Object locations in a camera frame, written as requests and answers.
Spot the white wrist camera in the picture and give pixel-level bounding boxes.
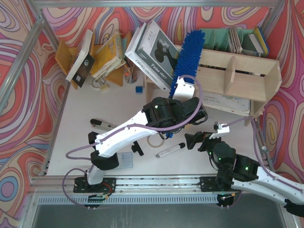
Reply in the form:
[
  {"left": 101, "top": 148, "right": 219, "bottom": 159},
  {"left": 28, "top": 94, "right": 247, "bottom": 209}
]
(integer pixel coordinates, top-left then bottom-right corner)
[
  {"left": 209, "top": 122, "right": 230, "bottom": 139},
  {"left": 170, "top": 76, "right": 195, "bottom": 102}
]

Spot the green desk organiser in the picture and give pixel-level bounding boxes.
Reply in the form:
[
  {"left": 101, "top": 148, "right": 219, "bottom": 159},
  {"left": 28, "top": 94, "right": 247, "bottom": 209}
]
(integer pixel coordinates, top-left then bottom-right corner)
[{"left": 200, "top": 28, "right": 259, "bottom": 57}]

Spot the brown card stack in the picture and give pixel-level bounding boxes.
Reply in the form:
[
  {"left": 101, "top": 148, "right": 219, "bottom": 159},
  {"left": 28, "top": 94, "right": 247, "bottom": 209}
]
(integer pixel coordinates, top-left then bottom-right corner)
[{"left": 229, "top": 27, "right": 242, "bottom": 54}]

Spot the white Chokladfabriken book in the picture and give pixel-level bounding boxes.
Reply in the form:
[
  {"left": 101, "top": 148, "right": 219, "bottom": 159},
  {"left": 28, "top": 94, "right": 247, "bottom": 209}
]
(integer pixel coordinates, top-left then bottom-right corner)
[{"left": 125, "top": 23, "right": 170, "bottom": 91}]

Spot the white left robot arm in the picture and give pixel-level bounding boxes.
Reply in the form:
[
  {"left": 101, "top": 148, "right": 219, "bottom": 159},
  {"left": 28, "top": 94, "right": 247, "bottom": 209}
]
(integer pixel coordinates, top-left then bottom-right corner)
[{"left": 86, "top": 97, "right": 208, "bottom": 185}]

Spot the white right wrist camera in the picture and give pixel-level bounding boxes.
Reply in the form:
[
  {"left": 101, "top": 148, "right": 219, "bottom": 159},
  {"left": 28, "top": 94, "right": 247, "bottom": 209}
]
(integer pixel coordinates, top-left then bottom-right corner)
[{"left": 209, "top": 122, "right": 230, "bottom": 139}]

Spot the wooden bookshelf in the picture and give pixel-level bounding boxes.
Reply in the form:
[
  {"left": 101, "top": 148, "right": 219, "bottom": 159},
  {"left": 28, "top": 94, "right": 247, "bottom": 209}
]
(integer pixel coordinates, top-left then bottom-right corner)
[{"left": 143, "top": 44, "right": 282, "bottom": 127}]

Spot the beige calculator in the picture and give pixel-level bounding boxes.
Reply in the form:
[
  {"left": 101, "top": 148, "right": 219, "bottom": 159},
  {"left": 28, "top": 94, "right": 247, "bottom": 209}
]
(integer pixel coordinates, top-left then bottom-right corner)
[{"left": 117, "top": 152, "right": 133, "bottom": 169}]

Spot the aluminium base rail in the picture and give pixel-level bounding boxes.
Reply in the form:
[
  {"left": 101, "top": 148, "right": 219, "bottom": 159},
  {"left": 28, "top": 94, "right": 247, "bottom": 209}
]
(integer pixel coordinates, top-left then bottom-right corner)
[{"left": 29, "top": 175, "right": 240, "bottom": 208}]

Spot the blue yellow book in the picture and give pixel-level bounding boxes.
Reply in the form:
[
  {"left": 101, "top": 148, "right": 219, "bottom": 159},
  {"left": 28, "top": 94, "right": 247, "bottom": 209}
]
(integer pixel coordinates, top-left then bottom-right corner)
[{"left": 253, "top": 27, "right": 269, "bottom": 57}]

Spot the pencils bundle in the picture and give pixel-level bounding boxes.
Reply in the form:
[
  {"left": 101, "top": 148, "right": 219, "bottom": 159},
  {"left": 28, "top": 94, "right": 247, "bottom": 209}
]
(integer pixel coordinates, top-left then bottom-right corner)
[{"left": 123, "top": 65, "right": 138, "bottom": 84}]

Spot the yellow wooden book stand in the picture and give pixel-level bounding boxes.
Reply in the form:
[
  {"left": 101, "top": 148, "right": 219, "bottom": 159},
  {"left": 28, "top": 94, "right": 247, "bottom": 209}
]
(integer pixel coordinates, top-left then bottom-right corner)
[{"left": 55, "top": 31, "right": 132, "bottom": 89}]

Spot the grey book in organiser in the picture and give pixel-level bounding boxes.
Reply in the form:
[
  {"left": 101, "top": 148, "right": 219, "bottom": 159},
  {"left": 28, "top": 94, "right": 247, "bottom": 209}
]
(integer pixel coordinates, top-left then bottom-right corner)
[{"left": 241, "top": 34, "right": 264, "bottom": 57}]

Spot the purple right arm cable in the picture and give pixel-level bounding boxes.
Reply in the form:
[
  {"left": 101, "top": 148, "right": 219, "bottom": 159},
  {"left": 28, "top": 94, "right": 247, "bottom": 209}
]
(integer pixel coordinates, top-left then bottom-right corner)
[{"left": 225, "top": 116, "right": 304, "bottom": 193}]

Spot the masking tape roll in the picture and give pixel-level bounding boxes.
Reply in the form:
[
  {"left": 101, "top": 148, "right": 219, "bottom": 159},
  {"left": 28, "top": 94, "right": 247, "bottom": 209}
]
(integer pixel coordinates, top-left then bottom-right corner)
[{"left": 147, "top": 135, "right": 164, "bottom": 148}]

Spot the blue microfibre duster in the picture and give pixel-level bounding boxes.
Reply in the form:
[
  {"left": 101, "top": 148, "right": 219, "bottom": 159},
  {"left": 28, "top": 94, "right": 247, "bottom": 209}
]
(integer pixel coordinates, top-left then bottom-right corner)
[{"left": 165, "top": 29, "right": 206, "bottom": 139}]

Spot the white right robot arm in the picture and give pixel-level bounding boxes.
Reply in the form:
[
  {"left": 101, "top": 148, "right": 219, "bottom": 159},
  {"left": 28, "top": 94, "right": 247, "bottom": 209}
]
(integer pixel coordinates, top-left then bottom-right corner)
[{"left": 185, "top": 132, "right": 304, "bottom": 217}]

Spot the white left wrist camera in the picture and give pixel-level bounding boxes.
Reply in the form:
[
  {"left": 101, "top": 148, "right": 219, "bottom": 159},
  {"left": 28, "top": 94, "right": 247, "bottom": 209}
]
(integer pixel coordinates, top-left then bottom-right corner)
[{"left": 170, "top": 76, "right": 195, "bottom": 102}]

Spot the black T-shaped plastic piece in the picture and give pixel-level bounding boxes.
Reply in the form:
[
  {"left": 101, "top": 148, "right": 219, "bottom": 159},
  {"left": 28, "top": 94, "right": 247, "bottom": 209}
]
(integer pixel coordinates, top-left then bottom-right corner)
[{"left": 131, "top": 141, "right": 144, "bottom": 156}]

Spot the yellow worn books stack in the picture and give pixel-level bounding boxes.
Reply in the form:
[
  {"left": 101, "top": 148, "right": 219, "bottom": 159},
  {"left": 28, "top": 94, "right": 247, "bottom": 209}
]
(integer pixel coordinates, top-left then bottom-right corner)
[{"left": 92, "top": 31, "right": 125, "bottom": 80}]

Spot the black white Twins story book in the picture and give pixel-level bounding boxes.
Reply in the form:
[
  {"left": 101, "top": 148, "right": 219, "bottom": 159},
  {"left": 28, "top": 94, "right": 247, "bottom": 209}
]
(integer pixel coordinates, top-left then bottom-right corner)
[{"left": 135, "top": 20, "right": 179, "bottom": 90}]

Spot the padlock with ring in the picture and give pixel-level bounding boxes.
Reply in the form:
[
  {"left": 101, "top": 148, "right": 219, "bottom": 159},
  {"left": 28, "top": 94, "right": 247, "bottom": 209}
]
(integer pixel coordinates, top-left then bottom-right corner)
[{"left": 91, "top": 79, "right": 109, "bottom": 91}]

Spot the blue stamp block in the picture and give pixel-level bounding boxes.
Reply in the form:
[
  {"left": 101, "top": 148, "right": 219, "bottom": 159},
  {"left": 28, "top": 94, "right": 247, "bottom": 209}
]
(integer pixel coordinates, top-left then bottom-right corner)
[{"left": 135, "top": 86, "right": 143, "bottom": 94}]

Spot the spiral notebook under shelf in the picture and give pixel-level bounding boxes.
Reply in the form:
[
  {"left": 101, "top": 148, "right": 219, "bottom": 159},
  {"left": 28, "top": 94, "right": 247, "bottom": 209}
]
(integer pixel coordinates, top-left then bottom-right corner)
[{"left": 203, "top": 92, "right": 251, "bottom": 116}]

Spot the white book with black cover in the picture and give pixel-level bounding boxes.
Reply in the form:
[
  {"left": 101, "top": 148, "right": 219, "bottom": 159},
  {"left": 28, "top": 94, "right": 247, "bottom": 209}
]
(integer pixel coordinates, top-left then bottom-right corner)
[{"left": 66, "top": 29, "right": 95, "bottom": 87}]

